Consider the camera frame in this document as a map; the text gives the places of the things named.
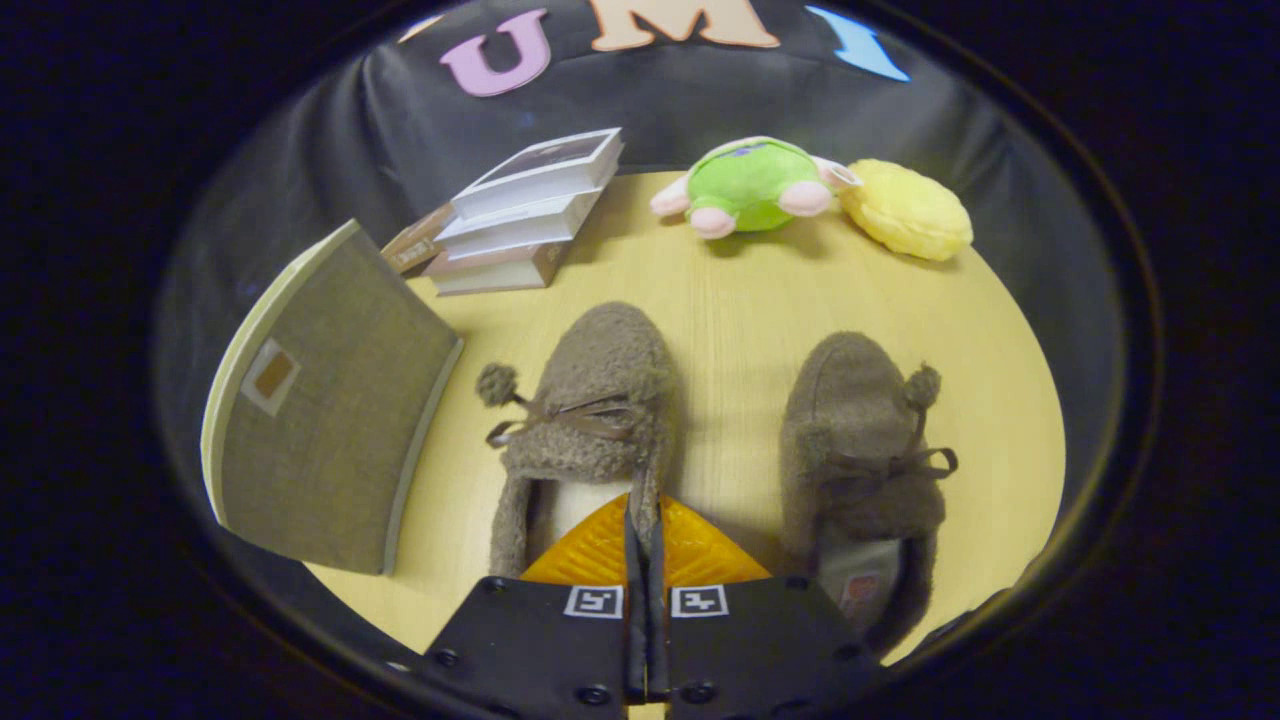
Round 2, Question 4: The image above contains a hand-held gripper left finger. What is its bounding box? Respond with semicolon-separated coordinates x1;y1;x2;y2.
418;493;647;720

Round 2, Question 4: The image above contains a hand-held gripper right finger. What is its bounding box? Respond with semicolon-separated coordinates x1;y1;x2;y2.
649;496;893;720

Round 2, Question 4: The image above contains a brown fluffy shoe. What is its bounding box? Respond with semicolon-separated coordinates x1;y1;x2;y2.
777;331;960;656
475;302;683;581

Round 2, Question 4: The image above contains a grey fabric storage box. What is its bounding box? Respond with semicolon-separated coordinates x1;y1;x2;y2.
200;218;467;578

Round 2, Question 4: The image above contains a yellow plush toy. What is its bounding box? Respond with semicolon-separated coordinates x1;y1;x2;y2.
838;158;975;263

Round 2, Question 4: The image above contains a green and pink plush toy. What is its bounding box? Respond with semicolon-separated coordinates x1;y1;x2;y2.
649;136;864;241

